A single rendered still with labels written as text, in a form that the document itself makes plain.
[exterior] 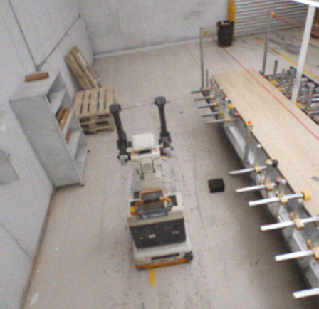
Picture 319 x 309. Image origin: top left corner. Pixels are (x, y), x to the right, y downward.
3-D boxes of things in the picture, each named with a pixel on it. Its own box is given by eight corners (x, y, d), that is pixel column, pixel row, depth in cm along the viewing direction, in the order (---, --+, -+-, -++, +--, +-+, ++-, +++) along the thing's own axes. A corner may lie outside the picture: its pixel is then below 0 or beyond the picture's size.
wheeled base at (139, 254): (194, 261, 279) (193, 249, 264) (136, 271, 279) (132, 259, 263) (184, 213, 333) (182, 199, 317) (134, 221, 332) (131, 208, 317)
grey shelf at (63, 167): (55, 190, 399) (8, 100, 304) (65, 154, 470) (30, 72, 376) (84, 186, 400) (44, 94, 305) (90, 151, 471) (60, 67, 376)
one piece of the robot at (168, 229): (188, 249, 277) (182, 196, 226) (137, 257, 276) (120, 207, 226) (183, 223, 303) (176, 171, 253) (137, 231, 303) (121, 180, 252)
